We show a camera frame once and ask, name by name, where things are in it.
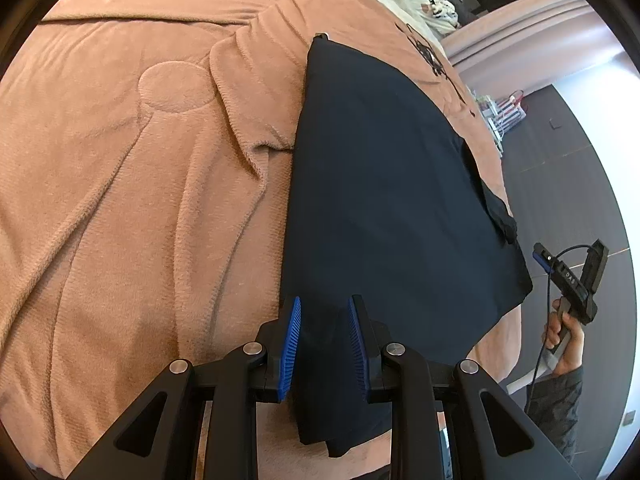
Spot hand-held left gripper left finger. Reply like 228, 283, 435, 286
65, 296, 302, 480

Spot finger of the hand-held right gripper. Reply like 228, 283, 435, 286
531, 241, 557, 273

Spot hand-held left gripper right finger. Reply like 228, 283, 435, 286
347, 294, 583, 480

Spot black pants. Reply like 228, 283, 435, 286
280, 35, 533, 458

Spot person's right forearm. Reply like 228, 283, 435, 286
525, 365, 586, 466

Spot person's right hand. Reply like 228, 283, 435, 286
542, 297, 587, 377

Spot pink curtain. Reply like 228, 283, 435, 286
442, 0, 623, 96

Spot brown fleece blanket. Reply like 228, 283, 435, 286
0, 0, 523, 480

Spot spotted black white plush toy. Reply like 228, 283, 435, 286
425, 0, 458, 28

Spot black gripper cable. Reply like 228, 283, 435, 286
525, 244, 596, 413

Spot tangled black cable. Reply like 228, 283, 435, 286
395, 22, 476, 121

